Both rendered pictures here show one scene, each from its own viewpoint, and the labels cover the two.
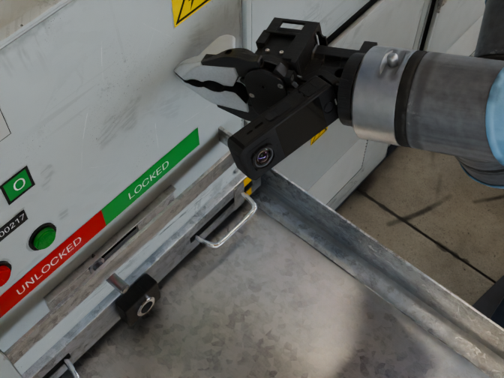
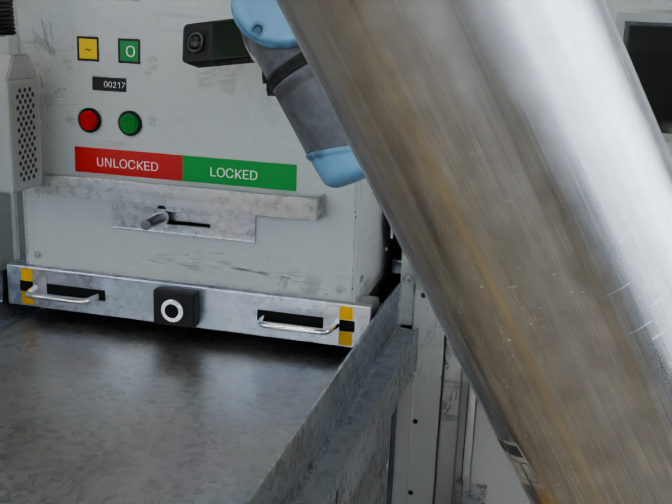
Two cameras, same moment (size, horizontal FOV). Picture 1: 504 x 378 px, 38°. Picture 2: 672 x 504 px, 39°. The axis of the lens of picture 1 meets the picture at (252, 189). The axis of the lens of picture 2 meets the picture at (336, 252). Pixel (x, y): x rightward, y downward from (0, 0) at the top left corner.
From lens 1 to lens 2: 115 cm
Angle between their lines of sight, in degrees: 62
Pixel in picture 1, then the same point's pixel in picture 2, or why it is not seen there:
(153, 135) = (247, 123)
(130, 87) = not seen: hidden behind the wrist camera
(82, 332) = (122, 281)
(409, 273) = (320, 410)
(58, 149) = (165, 49)
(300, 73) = not seen: hidden behind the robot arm
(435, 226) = not seen: outside the picture
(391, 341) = (239, 456)
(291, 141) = (220, 46)
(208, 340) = (170, 369)
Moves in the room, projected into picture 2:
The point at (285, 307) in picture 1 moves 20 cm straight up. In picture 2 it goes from (235, 396) to (237, 235)
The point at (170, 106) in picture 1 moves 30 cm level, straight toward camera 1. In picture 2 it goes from (270, 106) to (40, 116)
